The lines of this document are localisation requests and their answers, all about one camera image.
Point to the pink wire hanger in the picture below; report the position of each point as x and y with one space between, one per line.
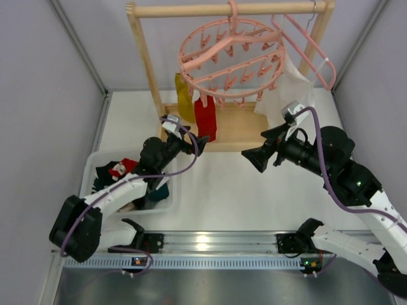
304 55

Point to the yellow sock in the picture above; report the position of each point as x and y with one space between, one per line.
184 99

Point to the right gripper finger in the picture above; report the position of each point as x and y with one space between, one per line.
259 156
275 133

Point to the red sock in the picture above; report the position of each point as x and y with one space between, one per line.
121 168
206 118

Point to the pink round clip hanger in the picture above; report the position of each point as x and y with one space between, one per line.
231 59

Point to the slotted cable duct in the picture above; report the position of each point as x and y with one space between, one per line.
197 262

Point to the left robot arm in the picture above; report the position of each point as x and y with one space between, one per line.
80 227

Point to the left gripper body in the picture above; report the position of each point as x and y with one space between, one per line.
185 145

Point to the dark green sock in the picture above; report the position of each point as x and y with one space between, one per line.
156 196

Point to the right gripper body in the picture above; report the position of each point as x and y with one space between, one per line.
274 149

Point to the aluminium mounting rail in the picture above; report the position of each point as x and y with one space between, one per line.
219 243

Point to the wooden clothes rack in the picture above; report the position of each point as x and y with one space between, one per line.
238 128

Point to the white plastic basket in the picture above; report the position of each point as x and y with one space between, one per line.
133 208

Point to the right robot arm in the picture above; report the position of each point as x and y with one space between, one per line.
354 189

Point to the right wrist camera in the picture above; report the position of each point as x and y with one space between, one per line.
293 117

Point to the white mesh laundry bag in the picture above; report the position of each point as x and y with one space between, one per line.
291 86

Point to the black sock in basket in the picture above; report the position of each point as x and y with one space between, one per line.
103 176

